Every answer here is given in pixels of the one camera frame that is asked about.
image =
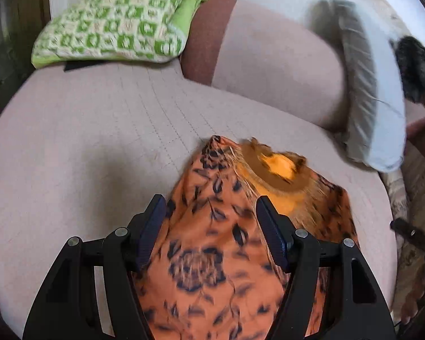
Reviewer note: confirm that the dark wooden wardrobe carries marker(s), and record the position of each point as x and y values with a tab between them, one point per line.
10	35

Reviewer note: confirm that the orange floral blouse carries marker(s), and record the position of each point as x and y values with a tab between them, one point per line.
205	255

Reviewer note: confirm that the pink quilted bed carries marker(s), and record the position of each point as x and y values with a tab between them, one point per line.
74	156

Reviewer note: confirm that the light blue pillow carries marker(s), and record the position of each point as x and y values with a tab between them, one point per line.
372	113

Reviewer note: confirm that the dark fur garment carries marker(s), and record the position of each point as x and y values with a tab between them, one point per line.
416	67

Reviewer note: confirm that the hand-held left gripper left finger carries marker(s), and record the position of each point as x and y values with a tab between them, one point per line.
152	226

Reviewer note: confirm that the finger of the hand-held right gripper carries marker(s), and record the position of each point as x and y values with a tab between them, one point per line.
416	235

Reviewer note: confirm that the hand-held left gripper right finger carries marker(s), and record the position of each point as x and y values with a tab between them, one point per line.
272	230

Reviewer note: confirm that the green checkered pillow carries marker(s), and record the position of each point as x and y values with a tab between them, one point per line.
117	21

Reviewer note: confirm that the pink bolster with brown end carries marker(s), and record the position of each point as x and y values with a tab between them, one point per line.
276	63

